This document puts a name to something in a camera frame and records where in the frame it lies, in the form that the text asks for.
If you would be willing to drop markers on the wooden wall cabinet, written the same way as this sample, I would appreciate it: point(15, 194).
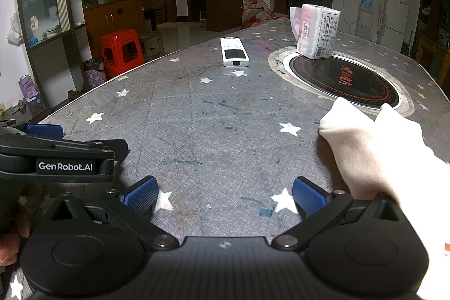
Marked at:
point(109, 15)

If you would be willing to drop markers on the grey star-print tablecloth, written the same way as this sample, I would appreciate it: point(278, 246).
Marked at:
point(218, 131)

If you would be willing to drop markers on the polka dot bag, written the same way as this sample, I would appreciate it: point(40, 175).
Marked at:
point(255, 11)

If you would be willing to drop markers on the round black induction cooktop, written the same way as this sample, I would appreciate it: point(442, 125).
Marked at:
point(344, 82)

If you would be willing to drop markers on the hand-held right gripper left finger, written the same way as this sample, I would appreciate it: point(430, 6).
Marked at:
point(140, 195)

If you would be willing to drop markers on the tissue paper pack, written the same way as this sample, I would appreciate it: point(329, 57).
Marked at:
point(320, 29)

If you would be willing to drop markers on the purple waste bin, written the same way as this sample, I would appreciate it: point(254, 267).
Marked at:
point(95, 75)

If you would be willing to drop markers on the cream white garment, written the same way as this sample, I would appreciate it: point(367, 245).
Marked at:
point(386, 152)

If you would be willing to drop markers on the water dispenser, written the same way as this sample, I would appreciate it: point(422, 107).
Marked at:
point(366, 11)

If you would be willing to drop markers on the small wooden stool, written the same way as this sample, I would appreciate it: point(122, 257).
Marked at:
point(151, 43)

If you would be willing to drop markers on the white remote control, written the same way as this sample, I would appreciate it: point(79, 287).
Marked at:
point(235, 52)

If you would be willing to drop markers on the person's left hand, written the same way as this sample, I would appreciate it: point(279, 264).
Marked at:
point(8, 250)

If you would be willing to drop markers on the hanging white plastic bag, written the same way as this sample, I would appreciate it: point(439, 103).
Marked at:
point(14, 29)

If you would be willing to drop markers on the dark wooden sideboard cabinet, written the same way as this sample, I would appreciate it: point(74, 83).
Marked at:
point(432, 50)

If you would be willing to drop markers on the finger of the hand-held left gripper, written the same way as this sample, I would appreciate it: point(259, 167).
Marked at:
point(112, 147)
point(44, 130)

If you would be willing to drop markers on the red plastic stool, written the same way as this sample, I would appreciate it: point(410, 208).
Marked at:
point(119, 54)

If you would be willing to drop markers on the purple gift bag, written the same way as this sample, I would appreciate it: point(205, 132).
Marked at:
point(28, 87)

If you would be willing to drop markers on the white refrigerator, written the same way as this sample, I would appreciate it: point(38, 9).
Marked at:
point(395, 15)

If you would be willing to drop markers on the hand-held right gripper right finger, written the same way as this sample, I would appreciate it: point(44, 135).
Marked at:
point(309, 196)

